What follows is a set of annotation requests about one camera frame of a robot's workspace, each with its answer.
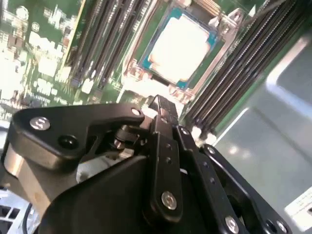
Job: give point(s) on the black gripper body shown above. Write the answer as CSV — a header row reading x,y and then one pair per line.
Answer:
x,y
97,207

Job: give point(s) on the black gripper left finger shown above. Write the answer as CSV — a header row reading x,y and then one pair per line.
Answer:
x,y
48,141

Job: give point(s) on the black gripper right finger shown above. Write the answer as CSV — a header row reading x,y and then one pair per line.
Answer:
x,y
207,175

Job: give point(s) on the CPU with silver top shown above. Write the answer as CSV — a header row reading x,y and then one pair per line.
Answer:
x,y
180,48

